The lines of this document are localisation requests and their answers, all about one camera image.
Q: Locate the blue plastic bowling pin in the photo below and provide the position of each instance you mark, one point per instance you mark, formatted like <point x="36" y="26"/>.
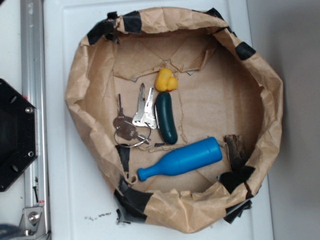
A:
<point x="185" y="159"/>

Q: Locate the white plastic tray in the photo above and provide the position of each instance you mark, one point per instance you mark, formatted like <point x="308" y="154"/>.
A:
<point x="82" y="206"/>

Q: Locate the brown paper bag bin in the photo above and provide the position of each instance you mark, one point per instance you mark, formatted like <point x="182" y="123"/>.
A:
<point x="224" y="88"/>

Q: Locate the dark wood bark piece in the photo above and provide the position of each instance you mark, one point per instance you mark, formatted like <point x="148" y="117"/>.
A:
<point x="236" y="152"/>

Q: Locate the dark green toy cucumber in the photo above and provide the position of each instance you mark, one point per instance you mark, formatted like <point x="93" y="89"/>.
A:
<point x="165" y="118"/>

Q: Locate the round-head silver key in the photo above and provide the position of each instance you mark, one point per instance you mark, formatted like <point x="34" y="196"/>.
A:
<point x="129" y="132"/>

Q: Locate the silver key right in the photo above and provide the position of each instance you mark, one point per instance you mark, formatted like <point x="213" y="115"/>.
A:
<point x="148" y="118"/>

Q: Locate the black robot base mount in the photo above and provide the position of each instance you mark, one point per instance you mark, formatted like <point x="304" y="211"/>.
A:
<point x="17" y="135"/>

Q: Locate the metal corner bracket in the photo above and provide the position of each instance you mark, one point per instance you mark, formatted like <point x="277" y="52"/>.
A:
<point x="32" y="223"/>

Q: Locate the silver key left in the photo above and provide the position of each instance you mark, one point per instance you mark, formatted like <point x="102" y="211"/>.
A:
<point x="121" y="117"/>

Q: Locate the silver key middle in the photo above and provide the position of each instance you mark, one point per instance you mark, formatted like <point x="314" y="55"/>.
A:
<point x="141" y="107"/>

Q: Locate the yellow rubber duck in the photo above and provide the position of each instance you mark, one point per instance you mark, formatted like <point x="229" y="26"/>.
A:
<point x="165" y="81"/>

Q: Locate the aluminium extrusion rail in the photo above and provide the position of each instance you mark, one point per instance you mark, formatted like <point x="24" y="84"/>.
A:
<point x="36" y="178"/>

